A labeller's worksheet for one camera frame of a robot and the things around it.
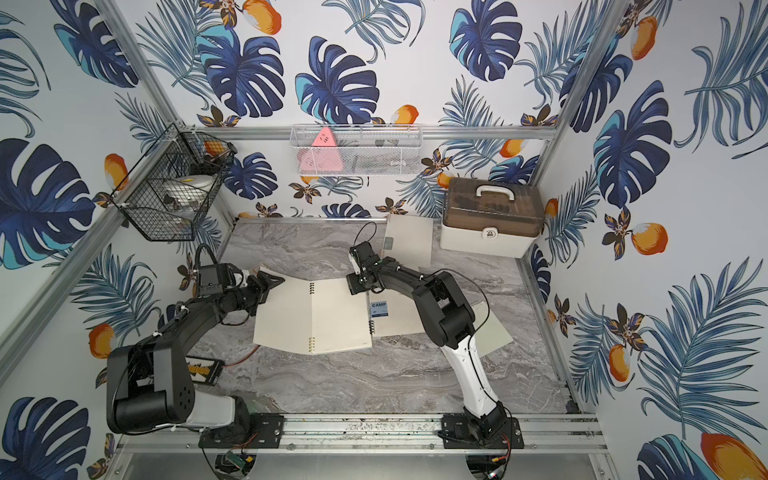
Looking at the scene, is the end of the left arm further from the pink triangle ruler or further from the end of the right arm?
the pink triangle ruler

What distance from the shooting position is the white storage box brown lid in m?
0.99

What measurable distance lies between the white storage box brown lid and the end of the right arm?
1.10ft

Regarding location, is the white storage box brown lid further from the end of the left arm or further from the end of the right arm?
the end of the left arm

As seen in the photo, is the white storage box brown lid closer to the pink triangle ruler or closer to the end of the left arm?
the pink triangle ruler

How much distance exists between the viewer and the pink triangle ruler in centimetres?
90

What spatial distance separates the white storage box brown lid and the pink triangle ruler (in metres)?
0.39

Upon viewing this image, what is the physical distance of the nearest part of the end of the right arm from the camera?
2.52ft

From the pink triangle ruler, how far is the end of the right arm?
270mm
